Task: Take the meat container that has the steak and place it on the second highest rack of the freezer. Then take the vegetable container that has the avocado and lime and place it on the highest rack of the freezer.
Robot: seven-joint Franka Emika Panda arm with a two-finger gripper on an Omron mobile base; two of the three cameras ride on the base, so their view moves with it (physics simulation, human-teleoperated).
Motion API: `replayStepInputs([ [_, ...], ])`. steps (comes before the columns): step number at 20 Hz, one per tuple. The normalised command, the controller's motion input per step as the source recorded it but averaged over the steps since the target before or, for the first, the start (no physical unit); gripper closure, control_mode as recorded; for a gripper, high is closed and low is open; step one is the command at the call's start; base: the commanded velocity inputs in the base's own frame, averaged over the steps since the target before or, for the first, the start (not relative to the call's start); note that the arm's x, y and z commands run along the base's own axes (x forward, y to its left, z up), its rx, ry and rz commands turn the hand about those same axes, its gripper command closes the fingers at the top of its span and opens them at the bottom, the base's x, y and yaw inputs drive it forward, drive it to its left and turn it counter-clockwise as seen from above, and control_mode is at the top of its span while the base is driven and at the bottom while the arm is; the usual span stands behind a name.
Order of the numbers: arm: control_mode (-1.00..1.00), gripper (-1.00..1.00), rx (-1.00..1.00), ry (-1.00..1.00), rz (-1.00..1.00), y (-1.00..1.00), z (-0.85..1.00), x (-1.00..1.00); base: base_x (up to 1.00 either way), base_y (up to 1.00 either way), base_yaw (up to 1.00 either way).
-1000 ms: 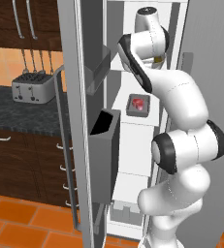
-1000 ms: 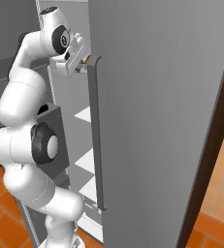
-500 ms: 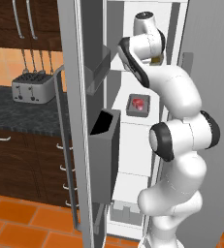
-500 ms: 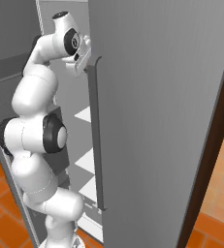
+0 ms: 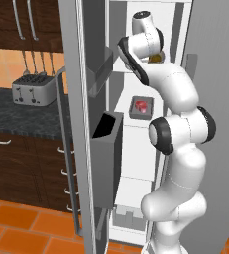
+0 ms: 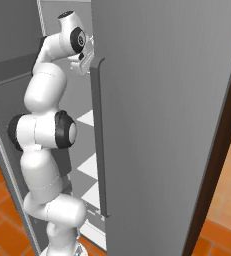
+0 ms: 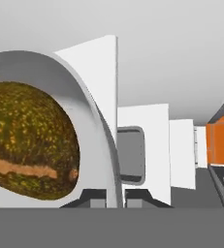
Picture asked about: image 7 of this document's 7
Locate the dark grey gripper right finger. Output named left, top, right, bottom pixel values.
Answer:
left=124, top=188, right=174, bottom=209

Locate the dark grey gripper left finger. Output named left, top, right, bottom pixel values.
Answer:
left=59, top=188, right=109, bottom=209

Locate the white container with grey window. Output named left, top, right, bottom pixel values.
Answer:
left=116, top=103, right=172, bottom=206

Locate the green avocado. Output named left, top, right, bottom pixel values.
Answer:
left=0, top=81, right=81, bottom=202

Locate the white flat panel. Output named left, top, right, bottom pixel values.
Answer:
left=169, top=118, right=197, bottom=191

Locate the narrow white panel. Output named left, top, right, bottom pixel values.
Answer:
left=194, top=126, right=208, bottom=170

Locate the orange cupboard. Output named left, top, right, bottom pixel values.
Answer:
left=206, top=90, right=224, bottom=168

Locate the grey metal rail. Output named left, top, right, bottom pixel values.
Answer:
left=208, top=165, right=224, bottom=208

